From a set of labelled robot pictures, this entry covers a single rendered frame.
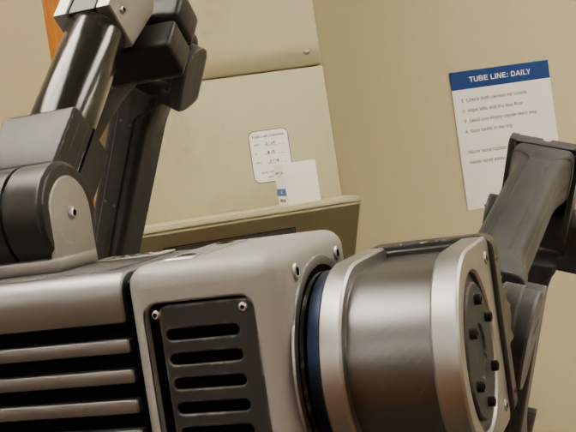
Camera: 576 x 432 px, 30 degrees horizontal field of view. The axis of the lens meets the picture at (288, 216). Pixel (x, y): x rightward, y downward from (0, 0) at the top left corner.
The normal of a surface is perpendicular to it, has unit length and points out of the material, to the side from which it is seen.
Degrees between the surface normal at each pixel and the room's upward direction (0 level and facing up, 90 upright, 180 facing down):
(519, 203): 25
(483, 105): 90
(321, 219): 135
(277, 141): 90
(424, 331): 63
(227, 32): 90
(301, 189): 90
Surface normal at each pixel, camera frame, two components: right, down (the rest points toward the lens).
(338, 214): 0.24, 0.72
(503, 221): 0.05, -0.91
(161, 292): -0.33, 0.10
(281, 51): 0.19, 0.03
